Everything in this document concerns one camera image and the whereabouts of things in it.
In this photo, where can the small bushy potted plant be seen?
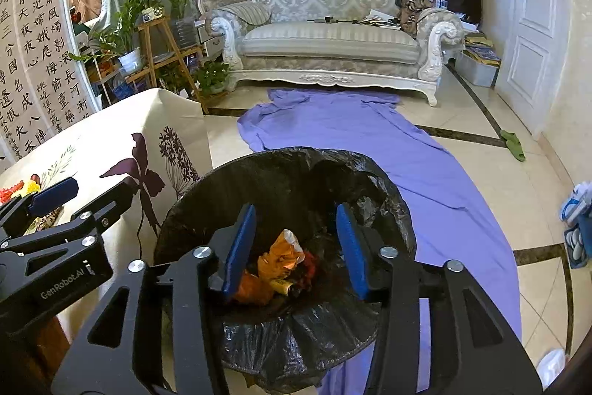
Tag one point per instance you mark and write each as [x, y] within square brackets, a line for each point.
[212, 78]

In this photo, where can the purple floor cloth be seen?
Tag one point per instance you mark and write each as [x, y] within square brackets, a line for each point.
[370, 136]

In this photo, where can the yellow foam fruit net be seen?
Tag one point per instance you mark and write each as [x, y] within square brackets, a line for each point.
[32, 186]

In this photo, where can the brown patterned cloth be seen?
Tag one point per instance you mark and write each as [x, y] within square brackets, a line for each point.
[414, 18]

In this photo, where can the plant in blue-white pot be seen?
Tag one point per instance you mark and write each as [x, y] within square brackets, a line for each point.
[152, 14]

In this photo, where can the black-bagged trash bin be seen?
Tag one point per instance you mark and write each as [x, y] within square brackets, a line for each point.
[286, 177]

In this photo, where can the stack of yellow-blue cloths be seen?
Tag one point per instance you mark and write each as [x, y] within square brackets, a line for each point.
[483, 48]

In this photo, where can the white drawer cabinet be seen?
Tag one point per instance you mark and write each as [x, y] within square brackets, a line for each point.
[210, 41]

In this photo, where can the white carved sofa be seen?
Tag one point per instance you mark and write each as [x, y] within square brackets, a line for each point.
[323, 43]

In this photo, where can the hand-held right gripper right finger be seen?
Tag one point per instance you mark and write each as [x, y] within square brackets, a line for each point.
[351, 251]

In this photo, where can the brown glass bottle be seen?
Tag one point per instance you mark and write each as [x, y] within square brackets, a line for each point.
[282, 285]

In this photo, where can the green slippers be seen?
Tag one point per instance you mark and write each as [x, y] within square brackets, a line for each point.
[513, 145]

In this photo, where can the calligraphy wall scroll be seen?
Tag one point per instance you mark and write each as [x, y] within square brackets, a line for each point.
[32, 52]

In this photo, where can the blue-white sneakers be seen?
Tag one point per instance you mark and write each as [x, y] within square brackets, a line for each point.
[573, 205]

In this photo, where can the translucent orange plastic wrapper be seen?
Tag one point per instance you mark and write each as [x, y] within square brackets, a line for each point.
[282, 251]

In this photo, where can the white panel door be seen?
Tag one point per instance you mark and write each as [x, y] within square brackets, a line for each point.
[536, 29]

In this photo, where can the wooden plant stand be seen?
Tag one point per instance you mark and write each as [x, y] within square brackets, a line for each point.
[159, 52]

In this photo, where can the striped cushion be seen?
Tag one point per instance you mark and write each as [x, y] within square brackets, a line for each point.
[247, 13]

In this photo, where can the floral cream tablecloth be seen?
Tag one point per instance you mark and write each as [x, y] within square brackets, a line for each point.
[115, 131]

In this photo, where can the leafy plant in white pot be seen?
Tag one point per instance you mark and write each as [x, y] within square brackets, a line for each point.
[130, 62]

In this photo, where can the red-orange foam fruit net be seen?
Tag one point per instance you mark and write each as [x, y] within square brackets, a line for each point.
[10, 194]

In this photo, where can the black stick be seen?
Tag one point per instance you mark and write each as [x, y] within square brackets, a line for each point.
[333, 21]

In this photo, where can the pile of papers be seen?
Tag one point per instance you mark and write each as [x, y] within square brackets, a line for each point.
[379, 19]

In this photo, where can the grey plastic storage box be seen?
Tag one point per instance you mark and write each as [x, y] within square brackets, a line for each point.
[478, 73]

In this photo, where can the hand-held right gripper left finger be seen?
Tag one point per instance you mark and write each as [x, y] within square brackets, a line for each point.
[240, 251]

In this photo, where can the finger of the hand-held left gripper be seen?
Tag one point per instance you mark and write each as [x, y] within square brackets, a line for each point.
[55, 194]
[108, 200]

